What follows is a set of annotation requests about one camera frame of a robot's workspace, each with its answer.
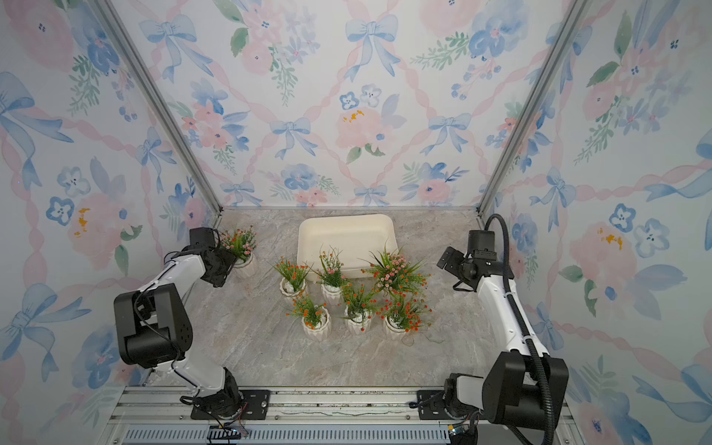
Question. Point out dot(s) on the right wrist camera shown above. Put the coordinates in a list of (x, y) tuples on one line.
[(481, 245)]

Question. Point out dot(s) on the red gypsophila pot front right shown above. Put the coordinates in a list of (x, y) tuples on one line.
[(402, 316)]

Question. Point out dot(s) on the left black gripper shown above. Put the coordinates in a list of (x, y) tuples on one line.
[(230, 258)]

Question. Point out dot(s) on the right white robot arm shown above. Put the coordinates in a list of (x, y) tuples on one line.
[(526, 386)]

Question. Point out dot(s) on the aluminium corner post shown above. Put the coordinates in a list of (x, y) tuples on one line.
[(110, 20), (565, 36)]

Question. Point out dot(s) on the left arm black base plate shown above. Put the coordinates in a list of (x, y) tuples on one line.
[(255, 407)]

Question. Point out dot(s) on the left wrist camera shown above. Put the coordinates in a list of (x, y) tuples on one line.
[(203, 238)]

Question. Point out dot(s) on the right aluminium corner post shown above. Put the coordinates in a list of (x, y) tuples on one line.
[(565, 36)]

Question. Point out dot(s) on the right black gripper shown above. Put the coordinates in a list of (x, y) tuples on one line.
[(451, 264)]

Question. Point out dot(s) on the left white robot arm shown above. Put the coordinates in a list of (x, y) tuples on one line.
[(154, 331)]

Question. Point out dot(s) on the large pink gypsophila pot right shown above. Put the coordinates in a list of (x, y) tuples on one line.
[(394, 274)]

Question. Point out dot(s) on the cream plastic storage box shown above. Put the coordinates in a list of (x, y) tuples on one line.
[(356, 238)]

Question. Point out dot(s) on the left aluminium corner post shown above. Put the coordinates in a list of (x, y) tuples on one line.
[(110, 20)]

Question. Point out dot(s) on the orange gypsophila pot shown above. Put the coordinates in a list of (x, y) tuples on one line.
[(360, 305), (315, 318), (294, 276)]

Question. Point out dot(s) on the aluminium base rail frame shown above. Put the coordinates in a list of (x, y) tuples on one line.
[(297, 415)]

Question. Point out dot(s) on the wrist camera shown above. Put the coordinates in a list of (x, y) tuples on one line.
[(203, 238), (481, 245)]

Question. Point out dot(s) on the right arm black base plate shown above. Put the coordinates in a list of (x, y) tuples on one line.
[(430, 405)]

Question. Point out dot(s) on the pink gypsophila pot back middle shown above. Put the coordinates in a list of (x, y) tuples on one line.
[(330, 275)]

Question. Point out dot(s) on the pink gypsophila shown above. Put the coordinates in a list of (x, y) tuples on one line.
[(242, 243)]

